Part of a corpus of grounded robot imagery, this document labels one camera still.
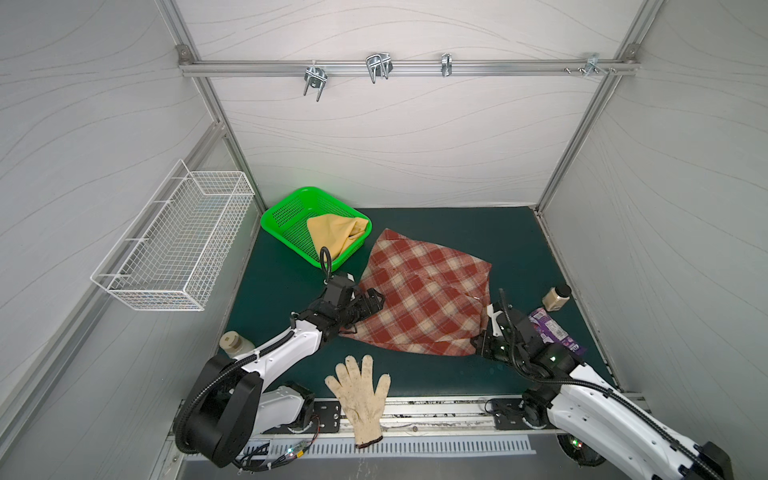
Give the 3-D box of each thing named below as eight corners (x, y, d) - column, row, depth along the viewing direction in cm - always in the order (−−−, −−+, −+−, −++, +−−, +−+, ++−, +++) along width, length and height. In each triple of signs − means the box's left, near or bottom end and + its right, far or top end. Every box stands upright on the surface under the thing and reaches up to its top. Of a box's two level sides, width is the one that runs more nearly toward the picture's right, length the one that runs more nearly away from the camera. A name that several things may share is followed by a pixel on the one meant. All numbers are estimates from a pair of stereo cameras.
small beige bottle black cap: (545, 311, 93) (555, 300, 87) (539, 295, 96) (549, 284, 91) (564, 311, 93) (575, 301, 87) (558, 295, 97) (568, 284, 91)
